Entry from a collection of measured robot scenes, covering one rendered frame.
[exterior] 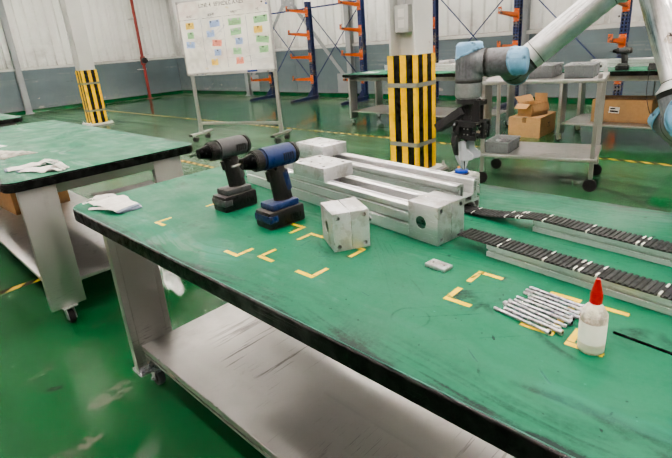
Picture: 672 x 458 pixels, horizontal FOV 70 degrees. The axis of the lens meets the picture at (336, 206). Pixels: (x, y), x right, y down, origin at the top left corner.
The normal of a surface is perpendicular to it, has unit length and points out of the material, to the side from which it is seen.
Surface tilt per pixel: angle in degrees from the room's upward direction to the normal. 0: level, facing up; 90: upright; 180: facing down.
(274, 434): 0
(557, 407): 0
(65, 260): 90
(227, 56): 90
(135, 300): 90
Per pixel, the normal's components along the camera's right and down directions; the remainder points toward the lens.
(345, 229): 0.29, 0.29
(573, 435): -0.07, -0.95
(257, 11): -0.40, 0.32
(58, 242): 0.72, 0.18
